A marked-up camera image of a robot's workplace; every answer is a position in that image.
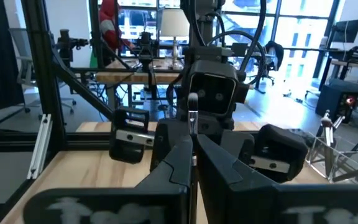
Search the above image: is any clear acrylic organizer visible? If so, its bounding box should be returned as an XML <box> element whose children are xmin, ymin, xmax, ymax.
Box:
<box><xmin>305</xmin><ymin>128</ymin><xmax>358</xmax><ymax>185</ymax></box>

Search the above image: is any black aluminium table frame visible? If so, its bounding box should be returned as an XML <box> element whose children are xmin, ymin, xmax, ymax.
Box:
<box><xmin>0</xmin><ymin>0</ymin><xmax>155</xmax><ymax>224</ymax></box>

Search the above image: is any black monitor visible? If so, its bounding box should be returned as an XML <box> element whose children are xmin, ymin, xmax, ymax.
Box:
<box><xmin>332</xmin><ymin>19</ymin><xmax>358</xmax><ymax>45</ymax></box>

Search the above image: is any black office chair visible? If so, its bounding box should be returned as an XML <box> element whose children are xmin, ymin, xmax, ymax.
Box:
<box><xmin>261</xmin><ymin>40</ymin><xmax>286</xmax><ymax>95</ymax></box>

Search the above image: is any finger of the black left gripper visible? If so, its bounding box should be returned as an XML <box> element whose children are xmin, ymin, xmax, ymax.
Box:
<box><xmin>221</xmin><ymin>129</ymin><xmax>256</xmax><ymax>168</ymax></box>
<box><xmin>150</xmin><ymin>118</ymin><xmax>193</xmax><ymax>172</ymax></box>

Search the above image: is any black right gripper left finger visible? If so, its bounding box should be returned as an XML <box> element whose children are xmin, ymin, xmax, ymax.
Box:
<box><xmin>22</xmin><ymin>134</ymin><xmax>196</xmax><ymax>224</ymax></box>

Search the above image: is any silver aluminium extrusion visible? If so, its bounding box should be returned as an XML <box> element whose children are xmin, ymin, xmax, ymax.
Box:
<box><xmin>26</xmin><ymin>113</ymin><xmax>53</xmax><ymax>181</ymax></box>

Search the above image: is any person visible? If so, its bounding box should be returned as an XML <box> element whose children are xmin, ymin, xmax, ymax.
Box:
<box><xmin>99</xmin><ymin>0</ymin><xmax>135</xmax><ymax>53</ymax></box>

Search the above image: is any grey office chair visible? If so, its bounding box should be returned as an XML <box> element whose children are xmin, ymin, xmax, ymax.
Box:
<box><xmin>9</xmin><ymin>27</ymin><xmax>78</xmax><ymax>121</ymax></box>

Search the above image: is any black computer tower red light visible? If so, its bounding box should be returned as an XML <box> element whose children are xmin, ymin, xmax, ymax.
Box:
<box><xmin>314</xmin><ymin>83</ymin><xmax>358</xmax><ymax>124</ymax></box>

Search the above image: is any wooden workbench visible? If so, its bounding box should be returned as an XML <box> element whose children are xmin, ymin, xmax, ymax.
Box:
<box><xmin>318</xmin><ymin>45</ymin><xmax>358</xmax><ymax>94</ymax></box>
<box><xmin>94</xmin><ymin>58</ymin><xmax>193</xmax><ymax>110</ymax></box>

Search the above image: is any black left wrist camera cable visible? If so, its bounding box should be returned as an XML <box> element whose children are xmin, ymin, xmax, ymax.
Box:
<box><xmin>185</xmin><ymin>0</ymin><xmax>267</xmax><ymax>87</ymax></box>

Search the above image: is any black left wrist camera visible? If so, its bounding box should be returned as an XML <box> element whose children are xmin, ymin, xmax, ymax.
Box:
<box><xmin>187</xmin><ymin>58</ymin><xmax>250</xmax><ymax>118</ymax></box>

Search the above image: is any white shade table lamp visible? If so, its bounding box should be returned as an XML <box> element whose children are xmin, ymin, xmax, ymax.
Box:
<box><xmin>159</xmin><ymin>8</ymin><xmax>191</xmax><ymax>71</ymax></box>

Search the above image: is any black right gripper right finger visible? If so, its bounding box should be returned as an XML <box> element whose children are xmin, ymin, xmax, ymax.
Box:
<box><xmin>195</xmin><ymin>134</ymin><xmax>358</xmax><ymax>224</ymax></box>

